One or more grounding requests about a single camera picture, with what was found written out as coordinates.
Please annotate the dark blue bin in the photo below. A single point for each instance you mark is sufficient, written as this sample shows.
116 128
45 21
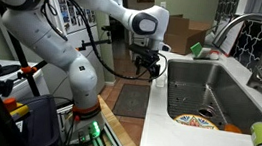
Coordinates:
40 126

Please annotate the stainless steel sink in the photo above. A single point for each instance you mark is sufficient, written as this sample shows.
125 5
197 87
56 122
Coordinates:
208 90

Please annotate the dark floor mat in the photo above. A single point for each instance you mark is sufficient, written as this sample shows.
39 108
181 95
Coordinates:
132 101

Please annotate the cardboard box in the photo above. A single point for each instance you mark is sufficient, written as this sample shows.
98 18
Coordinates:
182 34

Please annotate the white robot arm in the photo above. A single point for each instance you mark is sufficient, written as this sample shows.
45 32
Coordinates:
26 22

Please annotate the colourful patterned plate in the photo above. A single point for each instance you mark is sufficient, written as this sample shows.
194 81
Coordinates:
195 120

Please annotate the clear glass cup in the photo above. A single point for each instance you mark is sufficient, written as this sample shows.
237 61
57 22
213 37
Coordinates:
160 81

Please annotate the green sponge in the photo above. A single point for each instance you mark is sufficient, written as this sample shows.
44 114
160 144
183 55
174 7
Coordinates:
196 49

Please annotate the orange round object in sink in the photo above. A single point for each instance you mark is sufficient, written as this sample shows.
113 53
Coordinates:
232 128

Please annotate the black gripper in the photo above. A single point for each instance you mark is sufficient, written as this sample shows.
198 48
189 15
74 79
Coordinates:
147 58

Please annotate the red emergency stop button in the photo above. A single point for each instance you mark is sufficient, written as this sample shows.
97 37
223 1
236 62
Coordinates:
10 104

